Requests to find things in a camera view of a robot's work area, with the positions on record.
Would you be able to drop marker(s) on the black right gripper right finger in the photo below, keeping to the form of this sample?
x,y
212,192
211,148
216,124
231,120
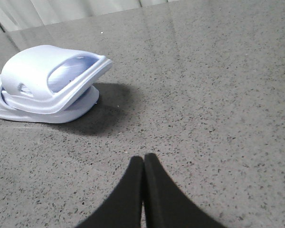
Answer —
x,y
165,205

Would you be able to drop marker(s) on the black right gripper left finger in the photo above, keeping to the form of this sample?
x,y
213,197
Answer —
x,y
122,209

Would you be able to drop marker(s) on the light blue slipper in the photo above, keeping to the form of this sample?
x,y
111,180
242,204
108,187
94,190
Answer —
x,y
47,79
82,105

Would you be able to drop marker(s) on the beige curtain backdrop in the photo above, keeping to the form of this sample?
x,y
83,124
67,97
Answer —
x,y
24,14

